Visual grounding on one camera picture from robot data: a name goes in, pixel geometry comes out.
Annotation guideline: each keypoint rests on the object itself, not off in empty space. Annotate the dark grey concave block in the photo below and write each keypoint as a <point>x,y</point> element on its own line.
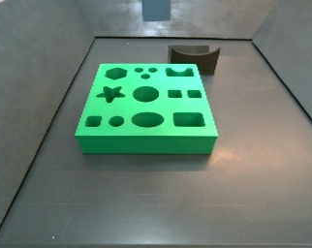
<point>198,55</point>

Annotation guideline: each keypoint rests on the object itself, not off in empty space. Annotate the blue-grey hanging rectangular object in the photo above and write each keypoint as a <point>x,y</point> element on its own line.
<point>156,10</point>

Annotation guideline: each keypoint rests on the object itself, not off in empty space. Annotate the green shape sorter block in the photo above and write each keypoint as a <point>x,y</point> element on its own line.
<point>147,109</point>

